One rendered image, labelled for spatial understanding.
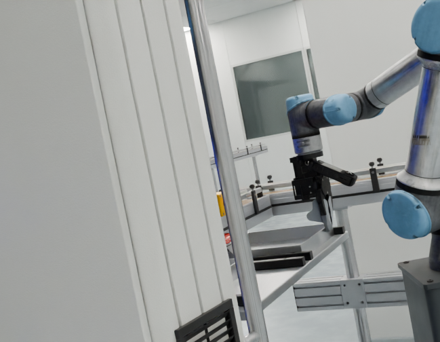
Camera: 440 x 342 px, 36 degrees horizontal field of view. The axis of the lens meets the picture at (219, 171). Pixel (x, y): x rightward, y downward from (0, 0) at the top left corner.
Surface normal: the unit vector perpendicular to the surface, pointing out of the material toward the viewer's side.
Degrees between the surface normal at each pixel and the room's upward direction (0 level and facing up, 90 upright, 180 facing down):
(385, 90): 109
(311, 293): 90
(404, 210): 97
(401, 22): 90
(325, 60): 90
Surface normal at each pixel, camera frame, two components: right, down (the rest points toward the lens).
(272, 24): -0.44, 0.13
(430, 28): -0.75, 0.06
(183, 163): 0.83, -0.13
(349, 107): 0.62, -0.08
